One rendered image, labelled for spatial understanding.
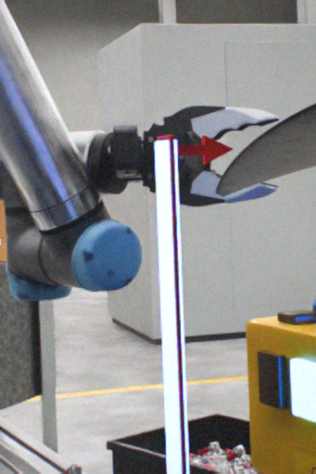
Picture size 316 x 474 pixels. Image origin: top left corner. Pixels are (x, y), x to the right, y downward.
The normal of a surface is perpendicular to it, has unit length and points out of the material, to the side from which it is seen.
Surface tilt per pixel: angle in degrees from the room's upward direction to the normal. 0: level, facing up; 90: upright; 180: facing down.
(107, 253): 90
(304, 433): 90
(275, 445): 90
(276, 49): 90
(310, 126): 165
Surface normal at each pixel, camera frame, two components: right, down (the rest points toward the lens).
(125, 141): 0.04, -0.02
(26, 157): -0.13, 0.38
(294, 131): 0.11, 0.97
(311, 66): 0.28, 0.04
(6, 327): 0.89, -0.01
